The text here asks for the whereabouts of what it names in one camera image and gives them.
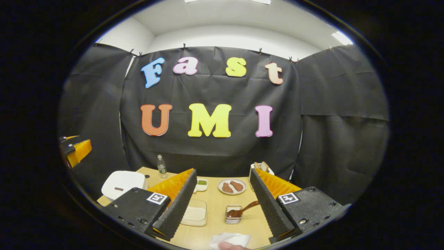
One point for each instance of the white toaster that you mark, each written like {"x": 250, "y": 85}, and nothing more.
{"x": 251, "y": 177}

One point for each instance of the brown wooden spoon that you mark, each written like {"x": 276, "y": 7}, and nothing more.
{"x": 248, "y": 207}

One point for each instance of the ceiling light panel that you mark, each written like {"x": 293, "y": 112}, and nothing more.
{"x": 225, "y": 1}
{"x": 341, "y": 38}

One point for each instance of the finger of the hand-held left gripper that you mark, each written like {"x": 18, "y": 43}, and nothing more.
{"x": 67, "y": 138}
{"x": 81, "y": 151}

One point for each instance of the brown meat piece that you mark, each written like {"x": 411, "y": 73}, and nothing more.
{"x": 237, "y": 185}
{"x": 227, "y": 188}

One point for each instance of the black backdrop cloth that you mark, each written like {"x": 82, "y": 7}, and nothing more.
{"x": 329, "y": 146}

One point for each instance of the clear water bottle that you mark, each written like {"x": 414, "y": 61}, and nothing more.
{"x": 161, "y": 166}

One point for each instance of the white tissue paper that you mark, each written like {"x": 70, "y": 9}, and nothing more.
{"x": 232, "y": 239}

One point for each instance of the clear plastic container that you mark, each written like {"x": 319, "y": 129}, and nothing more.
{"x": 194, "y": 224}

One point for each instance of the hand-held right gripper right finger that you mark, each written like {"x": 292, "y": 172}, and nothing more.
{"x": 269, "y": 205}

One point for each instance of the white round plate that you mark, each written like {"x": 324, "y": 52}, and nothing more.
{"x": 222, "y": 191}

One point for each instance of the white divided grain dish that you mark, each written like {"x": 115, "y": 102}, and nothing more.
{"x": 202, "y": 185}

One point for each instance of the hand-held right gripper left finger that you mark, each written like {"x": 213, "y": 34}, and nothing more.
{"x": 177, "y": 205}

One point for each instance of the white rice cooker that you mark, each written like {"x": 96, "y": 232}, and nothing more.
{"x": 123, "y": 180}

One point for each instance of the toast slice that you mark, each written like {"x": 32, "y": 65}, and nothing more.
{"x": 265, "y": 166}
{"x": 257, "y": 165}

